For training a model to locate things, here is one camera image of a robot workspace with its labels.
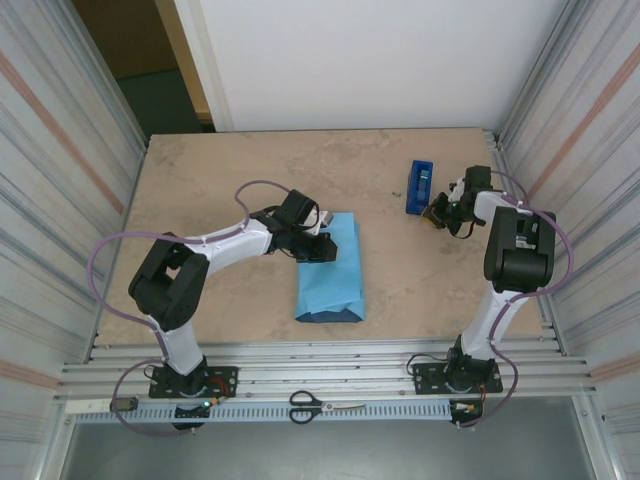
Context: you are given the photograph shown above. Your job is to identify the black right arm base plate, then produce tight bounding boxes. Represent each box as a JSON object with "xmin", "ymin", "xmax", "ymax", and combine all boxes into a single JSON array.
[{"xmin": 412, "ymin": 360, "xmax": 504, "ymax": 396}]

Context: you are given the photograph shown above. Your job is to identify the white slotted cable duct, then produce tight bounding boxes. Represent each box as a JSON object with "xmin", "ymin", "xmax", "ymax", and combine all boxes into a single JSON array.
[{"xmin": 64, "ymin": 398, "xmax": 484, "ymax": 426}]

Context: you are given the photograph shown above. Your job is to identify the black controller board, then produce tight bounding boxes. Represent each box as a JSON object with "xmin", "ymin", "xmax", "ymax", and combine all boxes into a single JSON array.
[
  {"xmin": 172, "ymin": 402, "xmax": 211, "ymax": 421},
  {"xmin": 449, "ymin": 399, "xmax": 484, "ymax": 419}
]

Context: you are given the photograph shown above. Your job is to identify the aluminium frame rails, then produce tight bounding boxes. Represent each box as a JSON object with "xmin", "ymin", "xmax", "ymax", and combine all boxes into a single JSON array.
[{"xmin": 59, "ymin": 339, "xmax": 599, "ymax": 401}]

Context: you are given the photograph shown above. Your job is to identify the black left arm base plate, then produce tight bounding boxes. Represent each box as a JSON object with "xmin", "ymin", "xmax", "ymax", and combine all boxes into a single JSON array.
[{"xmin": 148, "ymin": 365, "xmax": 239, "ymax": 400}]

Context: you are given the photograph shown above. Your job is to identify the blue wrapping paper sheet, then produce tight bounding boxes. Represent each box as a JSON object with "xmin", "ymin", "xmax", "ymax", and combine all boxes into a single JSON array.
[{"xmin": 293, "ymin": 212, "xmax": 366, "ymax": 325}]

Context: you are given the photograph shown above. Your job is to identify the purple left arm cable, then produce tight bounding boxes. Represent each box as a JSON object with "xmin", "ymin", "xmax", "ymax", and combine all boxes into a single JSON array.
[{"xmin": 88, "ymin": 180, "xmax": 294, "ymax": 437}]

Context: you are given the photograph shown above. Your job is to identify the aluminium side rail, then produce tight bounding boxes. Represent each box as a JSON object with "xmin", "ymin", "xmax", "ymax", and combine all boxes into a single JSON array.
[
  {"xmin": 482, "ymin": 128, "xmax": 569, "ymax": 356},
  {"xmin": 87, "ymin": 134, "xmax": 151, "ymax": 361}
]

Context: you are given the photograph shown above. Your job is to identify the grey metal lower shelf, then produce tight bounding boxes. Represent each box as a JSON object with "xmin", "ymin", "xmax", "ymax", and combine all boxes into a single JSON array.
[{"xmin": 49, "ymin": 397, "xmax": 609, "ymax": 480}]

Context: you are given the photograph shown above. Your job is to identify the blue tape dispenser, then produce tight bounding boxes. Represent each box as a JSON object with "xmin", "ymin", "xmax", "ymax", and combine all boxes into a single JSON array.
[{"xmin": 404, "ymin": 159, "xmax": 435, "ymax": 217}]

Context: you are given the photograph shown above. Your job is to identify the brown wooden door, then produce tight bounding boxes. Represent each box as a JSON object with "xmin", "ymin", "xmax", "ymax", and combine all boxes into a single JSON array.
[{"xmin": 72, "ymin": 0, "xmax": 217, "ymax": 126}]

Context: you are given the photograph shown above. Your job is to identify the black handled scissors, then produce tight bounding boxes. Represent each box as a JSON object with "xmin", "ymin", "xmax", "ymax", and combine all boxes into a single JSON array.
[{"xmin": 288, "ymin": 390, "xmax": 367, "ymax": 425}]

